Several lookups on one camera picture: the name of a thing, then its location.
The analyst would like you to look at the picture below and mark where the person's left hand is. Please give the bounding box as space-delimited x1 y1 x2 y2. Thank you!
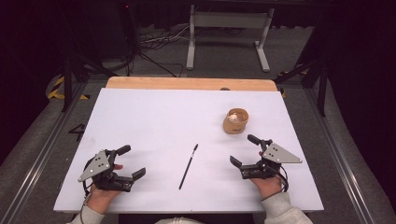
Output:
86 163 124 216

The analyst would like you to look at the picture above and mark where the brown wooden cup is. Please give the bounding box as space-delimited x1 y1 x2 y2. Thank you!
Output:
222 107 250 135

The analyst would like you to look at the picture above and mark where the thin black pen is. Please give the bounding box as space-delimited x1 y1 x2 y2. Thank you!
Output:
178 143 200 191

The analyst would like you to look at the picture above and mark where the white table board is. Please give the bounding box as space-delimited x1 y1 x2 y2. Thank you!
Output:
52 87 325 215

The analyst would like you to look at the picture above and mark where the person's right hand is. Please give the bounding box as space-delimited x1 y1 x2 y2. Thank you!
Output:
249 150 283 201

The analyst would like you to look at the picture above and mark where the right hand-held gripper cable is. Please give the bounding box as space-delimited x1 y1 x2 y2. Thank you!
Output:
276 164 290 193

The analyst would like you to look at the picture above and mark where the yellow black floor tape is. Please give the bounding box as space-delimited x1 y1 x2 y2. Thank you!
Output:
46 75 92 101

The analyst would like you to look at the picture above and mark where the left hand-held gripper cable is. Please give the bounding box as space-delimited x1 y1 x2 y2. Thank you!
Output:
79 180 95 224

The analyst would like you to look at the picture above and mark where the bundle of floor cables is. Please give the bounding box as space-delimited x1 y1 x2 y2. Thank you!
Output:
127 23 191 78

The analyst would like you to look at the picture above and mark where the hand-held gripper cable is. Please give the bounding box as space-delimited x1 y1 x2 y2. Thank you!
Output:
276 164 290 193
79 180 95 224

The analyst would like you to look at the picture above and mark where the aluminium floor rail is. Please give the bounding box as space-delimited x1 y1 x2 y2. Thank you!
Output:
0 83 89 224
305 88 376 224

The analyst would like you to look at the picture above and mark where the black tripod stand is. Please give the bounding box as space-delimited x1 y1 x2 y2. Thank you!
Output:
61 46 110 114
273 58 329 119

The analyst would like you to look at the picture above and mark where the person's grey torso clothing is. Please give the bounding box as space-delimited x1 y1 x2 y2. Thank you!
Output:
154 217 205 224

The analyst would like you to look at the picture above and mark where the black equipment with red light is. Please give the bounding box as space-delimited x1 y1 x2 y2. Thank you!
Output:
117 0 142 62

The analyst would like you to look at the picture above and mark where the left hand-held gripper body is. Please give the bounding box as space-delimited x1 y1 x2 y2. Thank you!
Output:
78 148 134 193

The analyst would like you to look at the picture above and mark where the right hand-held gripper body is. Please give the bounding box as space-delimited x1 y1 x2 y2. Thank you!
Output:
240 139 304 180

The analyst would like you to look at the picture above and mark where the grey metal stand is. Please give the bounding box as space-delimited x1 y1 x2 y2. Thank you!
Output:
185 4 276 74

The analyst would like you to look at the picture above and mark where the wooden table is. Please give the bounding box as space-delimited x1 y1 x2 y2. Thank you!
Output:
105 76 278 92

